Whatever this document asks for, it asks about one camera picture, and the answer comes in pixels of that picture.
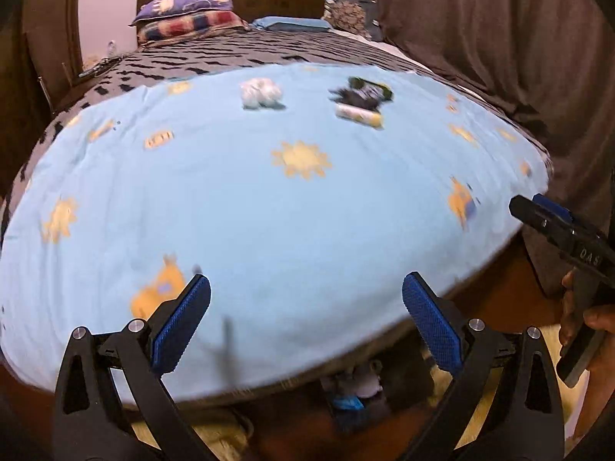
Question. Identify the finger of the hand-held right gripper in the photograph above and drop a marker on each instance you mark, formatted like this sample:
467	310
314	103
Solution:
555	210
538	221

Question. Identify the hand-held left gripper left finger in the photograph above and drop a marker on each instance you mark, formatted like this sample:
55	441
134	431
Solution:
185	321

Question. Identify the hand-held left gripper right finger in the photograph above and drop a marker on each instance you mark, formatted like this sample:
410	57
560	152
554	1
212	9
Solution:
432	326

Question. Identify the black trash bin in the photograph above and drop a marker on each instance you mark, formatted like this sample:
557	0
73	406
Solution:
408	384

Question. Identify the grey plush toy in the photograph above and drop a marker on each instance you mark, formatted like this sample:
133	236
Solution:
358	382

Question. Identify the blue wipes packet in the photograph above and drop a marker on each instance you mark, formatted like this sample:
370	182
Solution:
347	402

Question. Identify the person's right forearm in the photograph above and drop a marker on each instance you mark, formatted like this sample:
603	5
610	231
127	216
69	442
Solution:
600	408

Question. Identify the person's right hand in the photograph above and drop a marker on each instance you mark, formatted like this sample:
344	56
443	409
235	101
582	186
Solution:
603	336

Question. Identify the yellow fluffy rug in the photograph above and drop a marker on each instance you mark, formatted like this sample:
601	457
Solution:
216	437

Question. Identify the light blue printed sheet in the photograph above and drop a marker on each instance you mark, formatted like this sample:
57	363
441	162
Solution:
288	225

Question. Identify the brown curtain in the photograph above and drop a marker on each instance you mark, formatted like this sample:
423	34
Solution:
480	19

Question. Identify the yellow white tube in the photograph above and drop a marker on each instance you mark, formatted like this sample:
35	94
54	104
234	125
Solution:
358	115

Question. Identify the dark green packet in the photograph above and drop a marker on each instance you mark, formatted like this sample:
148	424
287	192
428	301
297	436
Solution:
360	92

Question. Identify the dark blue bag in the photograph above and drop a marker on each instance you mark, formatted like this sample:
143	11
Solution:
369	7

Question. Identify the log pattern cushion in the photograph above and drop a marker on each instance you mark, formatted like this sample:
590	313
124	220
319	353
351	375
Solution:
343	14

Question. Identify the red blue plaid pillow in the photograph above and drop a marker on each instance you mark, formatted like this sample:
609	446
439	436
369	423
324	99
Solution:
192	24

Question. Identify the purple printed pillow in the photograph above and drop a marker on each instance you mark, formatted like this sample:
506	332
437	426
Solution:
187	2

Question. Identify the wooden wardrobe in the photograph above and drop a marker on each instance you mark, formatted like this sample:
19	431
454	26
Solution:
43	33

